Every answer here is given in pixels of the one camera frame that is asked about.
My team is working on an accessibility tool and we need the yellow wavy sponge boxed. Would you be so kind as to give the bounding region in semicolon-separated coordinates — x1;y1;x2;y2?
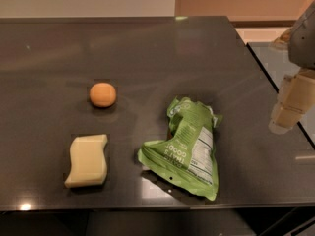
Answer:
65;134;108;188

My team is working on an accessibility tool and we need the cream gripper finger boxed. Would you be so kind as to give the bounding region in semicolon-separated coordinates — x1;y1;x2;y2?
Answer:
269;68;315;135

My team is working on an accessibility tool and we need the green rice chip bag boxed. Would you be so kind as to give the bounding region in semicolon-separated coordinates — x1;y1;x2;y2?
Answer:
138;97;222;201

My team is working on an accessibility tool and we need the orange fruit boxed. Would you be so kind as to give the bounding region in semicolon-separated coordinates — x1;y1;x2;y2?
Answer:
90;83;116;107

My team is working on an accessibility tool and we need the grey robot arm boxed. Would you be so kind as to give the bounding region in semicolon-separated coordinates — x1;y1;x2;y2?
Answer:
269;1;315;134

